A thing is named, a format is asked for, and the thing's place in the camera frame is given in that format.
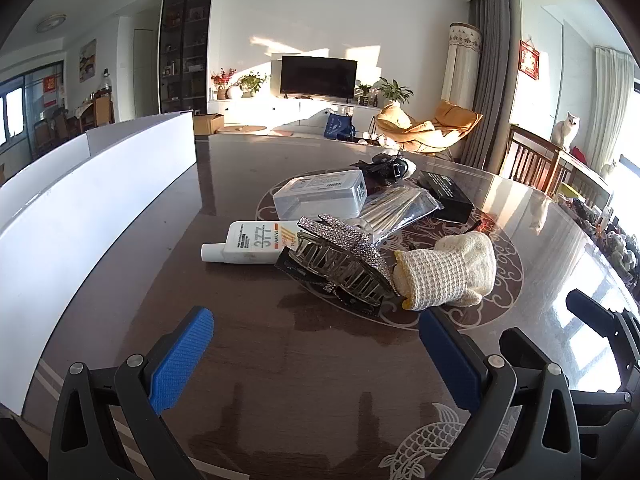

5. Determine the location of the white television cabinet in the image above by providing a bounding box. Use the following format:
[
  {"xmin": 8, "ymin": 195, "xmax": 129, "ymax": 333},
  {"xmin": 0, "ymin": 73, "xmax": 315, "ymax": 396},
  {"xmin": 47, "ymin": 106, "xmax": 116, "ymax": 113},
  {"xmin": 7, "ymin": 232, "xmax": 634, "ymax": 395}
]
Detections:
[{"xmin": 207, "ymin": 97, "xmax": 383, "ymax": 128}]

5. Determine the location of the green potted plant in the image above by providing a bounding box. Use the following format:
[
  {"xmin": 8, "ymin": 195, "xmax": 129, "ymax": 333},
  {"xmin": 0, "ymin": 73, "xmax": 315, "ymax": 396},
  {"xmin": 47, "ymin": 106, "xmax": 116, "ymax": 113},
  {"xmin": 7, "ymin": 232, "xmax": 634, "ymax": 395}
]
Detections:
[{"xmin": 239, "ymin": 72, "xmax": 271, "ymax": 97}]

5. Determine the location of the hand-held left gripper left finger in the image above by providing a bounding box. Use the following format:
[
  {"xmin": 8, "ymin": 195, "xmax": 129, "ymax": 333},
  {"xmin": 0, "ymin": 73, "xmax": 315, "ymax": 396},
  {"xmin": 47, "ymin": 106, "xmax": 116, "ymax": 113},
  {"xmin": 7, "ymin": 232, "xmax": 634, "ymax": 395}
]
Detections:
[{"xmin": 47, "ymin": 305, "xmax": 216, "ymax": 480}]

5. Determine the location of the white cat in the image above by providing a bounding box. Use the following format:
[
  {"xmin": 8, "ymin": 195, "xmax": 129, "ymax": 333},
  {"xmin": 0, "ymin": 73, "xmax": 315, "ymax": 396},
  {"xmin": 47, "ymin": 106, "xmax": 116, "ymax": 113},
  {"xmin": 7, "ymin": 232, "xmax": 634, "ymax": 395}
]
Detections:
[{"xmin": 550, "ymin": 112, "xmax": 582, "ymax": 153}]

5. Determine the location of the white squeeze tube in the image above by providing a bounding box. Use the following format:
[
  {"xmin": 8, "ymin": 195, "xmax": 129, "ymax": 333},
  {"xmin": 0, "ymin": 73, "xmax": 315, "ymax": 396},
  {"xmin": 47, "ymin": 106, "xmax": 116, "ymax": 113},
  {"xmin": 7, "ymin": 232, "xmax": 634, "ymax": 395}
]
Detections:
[{"xmin": 201, "ymin": 220, "xmax": 301, "ymax": 266}]

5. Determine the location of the flat screen television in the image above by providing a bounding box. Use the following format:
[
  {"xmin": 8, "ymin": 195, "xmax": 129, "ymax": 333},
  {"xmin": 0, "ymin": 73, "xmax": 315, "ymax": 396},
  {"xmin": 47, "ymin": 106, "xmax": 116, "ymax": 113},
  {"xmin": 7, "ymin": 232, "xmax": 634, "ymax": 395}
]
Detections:
[{"xmin": 279, "ymin": 55, "xmax": 359, "ymax": 99}]

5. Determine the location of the yellow butterfly lounge chair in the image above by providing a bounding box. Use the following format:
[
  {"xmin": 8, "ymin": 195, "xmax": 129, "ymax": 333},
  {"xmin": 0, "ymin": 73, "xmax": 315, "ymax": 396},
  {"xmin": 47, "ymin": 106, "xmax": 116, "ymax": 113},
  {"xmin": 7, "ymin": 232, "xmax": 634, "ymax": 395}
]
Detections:
[{"xmin": 375, "ymin": 100, "xmax": 485, "ymax": 158}]

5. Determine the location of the blue tote bag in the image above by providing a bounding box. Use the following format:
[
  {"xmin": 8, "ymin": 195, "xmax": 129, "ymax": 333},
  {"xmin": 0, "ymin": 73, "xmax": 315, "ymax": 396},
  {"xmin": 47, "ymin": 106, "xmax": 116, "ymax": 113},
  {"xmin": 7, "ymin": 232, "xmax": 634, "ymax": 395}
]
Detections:
[{"xmin": 325, "ymin": 112, "xmax": 357, "ymax": 141}]

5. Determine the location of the dark glass display cabinet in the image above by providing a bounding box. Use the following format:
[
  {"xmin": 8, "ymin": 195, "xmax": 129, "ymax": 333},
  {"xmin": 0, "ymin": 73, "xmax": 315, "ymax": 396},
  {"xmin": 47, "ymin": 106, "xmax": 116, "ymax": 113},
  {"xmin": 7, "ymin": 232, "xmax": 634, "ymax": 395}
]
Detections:
[{"xmin": 159, "ymin": 0, "xmax": 216, "ymax": 116}]

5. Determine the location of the red wall hanging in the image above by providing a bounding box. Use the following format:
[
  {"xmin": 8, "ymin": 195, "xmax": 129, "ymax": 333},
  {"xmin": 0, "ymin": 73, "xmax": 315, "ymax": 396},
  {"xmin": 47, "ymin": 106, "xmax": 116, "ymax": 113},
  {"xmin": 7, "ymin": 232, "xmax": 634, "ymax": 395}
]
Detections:
[{"xmin": 517, "ymin": 40, "xmax": 542, "ymax": 80}]

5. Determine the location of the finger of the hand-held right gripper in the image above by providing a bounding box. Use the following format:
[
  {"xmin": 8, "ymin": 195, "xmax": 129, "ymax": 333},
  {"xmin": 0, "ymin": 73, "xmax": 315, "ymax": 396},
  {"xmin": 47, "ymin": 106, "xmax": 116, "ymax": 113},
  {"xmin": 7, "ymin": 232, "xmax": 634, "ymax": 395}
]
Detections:
[{"xmin": 566, "ymin": 289, "xmax": 640, "ymax": 397}]

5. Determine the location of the black hair accessory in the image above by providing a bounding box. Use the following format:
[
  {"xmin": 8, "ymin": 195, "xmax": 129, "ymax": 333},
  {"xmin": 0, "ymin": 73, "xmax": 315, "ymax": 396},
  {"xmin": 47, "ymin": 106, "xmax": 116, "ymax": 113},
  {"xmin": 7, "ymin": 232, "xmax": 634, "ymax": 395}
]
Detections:
[{"xmin": 348, "ymin": 155, "xmax": 418, "ymax": 183}]

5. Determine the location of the wall painting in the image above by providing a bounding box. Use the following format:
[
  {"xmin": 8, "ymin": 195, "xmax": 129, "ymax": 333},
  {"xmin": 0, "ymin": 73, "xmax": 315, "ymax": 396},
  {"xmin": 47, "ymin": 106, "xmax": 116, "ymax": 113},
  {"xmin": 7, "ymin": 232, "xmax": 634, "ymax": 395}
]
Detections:
[{"xmin": 78, "ymin": 38, "xmax": 97, "ymax": 84}]

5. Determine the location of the white sheer curtain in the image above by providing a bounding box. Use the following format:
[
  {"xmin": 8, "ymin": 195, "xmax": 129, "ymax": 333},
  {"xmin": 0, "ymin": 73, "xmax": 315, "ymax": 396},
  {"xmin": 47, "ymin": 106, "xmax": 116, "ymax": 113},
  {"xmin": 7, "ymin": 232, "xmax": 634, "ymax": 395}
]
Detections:
[{"xmin": 592, "ymin": 46, "xmax": 636, "ymax": 181}]

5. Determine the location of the dark wooden chair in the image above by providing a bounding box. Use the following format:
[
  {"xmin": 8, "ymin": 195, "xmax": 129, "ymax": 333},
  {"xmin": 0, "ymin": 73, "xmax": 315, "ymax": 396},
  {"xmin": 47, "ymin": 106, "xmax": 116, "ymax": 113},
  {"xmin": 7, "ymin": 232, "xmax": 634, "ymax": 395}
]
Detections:
[{"xmin": 500, "ymin": 124, "xmax": 616, "ymax": 211}]

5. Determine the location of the clear bag of metal sticks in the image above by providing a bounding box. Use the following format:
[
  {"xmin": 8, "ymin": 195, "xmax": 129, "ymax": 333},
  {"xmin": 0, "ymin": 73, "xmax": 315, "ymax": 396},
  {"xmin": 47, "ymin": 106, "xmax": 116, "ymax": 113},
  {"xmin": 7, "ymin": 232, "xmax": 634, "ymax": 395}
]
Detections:
[{"xmin": 345, "ymin": 182, "xmax": 446, "ymax": 251}]

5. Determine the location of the red flower bouquet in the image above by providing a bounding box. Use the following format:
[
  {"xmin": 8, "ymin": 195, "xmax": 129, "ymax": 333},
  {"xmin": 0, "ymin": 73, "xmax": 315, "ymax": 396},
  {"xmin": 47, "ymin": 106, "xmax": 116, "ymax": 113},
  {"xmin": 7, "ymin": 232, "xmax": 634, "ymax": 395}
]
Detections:
[{"xmin": 210, "ymin": 67, "xmax": 237, "ymax": 101}]

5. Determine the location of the cream knitted glove yellow cuff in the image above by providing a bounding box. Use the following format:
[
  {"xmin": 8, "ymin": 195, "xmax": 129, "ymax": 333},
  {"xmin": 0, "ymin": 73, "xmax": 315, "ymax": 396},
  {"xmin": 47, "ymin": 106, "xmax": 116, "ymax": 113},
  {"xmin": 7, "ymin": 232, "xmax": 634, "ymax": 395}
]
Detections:
[{"xmin": 392, "ymin": 232, "xmax": 497, "ymax": 313}]

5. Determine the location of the rhinestone hair claw clip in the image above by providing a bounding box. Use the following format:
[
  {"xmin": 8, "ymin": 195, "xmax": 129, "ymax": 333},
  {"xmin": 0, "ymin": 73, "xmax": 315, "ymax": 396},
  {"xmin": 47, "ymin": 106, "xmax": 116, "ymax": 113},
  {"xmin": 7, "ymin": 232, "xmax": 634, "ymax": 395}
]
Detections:
[{"xmin": 285, "ymin": 215, "xmax": 401, "ymax": 311}]

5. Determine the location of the small black box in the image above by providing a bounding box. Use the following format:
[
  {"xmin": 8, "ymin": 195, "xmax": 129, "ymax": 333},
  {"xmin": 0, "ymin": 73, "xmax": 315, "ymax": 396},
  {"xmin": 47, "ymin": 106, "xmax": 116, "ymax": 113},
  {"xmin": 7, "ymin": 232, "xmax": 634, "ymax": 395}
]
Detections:
[{"xmin": 417, "ymin": 170, "xmax": 474, "ymax": 222}]

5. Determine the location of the covered standing air conditioner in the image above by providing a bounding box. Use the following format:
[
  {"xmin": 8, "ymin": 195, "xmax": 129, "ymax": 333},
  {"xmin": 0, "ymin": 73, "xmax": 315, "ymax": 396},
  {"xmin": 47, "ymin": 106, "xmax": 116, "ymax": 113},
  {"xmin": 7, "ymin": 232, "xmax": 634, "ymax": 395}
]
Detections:
[{"xmin": 440, "ymin": 22, "xmax": 485, "ymax": 111}]

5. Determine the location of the row of small ornaments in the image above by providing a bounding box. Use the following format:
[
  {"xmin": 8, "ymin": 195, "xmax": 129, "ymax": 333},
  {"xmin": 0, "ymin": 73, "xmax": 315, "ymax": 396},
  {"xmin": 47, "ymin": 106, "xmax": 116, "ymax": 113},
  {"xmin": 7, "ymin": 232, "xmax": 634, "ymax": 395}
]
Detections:
[{"xmin": 555, "ymin": 195, "xmax": 640, "ymax": 281}]

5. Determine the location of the glass balcony door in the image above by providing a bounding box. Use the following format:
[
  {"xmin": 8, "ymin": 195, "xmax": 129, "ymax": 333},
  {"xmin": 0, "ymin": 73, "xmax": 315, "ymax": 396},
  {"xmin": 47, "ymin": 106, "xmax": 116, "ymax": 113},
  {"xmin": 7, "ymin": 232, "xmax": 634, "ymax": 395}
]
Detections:
[{"xmin": 0, "ymin": 60, "xmax": 66, "ymax": 151}]

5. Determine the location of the large leafy potted plant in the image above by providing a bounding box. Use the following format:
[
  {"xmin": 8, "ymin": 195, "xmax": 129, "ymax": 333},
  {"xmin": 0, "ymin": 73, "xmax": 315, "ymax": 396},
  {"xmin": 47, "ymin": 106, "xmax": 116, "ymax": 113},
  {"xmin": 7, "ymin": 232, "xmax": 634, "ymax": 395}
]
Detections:
[{"xmin": 372, "ymin": 77, "xmax": 415, "ymax": 108}]

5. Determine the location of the clear plastic lidded box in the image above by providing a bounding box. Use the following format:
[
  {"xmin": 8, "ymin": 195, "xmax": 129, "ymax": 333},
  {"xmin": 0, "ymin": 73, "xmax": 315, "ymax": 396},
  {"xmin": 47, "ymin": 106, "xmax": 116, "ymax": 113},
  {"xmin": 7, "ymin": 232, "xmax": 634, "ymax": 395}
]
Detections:
[{"xmin": 272, "ymin": 169, "xmax": 368, "ymax": 223}]

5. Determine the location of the brown cardboard box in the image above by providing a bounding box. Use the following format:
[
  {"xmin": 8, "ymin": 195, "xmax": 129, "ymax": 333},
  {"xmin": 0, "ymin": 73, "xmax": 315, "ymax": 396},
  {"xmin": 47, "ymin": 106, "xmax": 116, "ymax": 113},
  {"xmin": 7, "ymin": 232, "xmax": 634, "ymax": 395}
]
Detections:
[{"xmin": 193, "ymin": 113, "xmax": 226, "ymax": 136}]

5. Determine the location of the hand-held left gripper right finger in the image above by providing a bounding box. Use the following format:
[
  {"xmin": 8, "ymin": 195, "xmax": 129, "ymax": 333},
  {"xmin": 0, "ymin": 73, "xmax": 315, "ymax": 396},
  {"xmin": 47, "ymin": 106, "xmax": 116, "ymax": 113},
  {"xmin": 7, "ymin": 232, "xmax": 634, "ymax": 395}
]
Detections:
[{"xmin": 419, "ymin": 305, "xmax": 583, "ymax": 480}]

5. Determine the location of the white cardboard container box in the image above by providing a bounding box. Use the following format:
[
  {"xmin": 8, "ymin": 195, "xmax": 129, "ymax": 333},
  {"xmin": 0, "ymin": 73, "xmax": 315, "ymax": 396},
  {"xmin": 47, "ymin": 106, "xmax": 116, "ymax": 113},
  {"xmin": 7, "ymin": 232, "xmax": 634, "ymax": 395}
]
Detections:
[{"xmin": 0, "ymin": 111, "xmax": 197, "ymax": 417}]

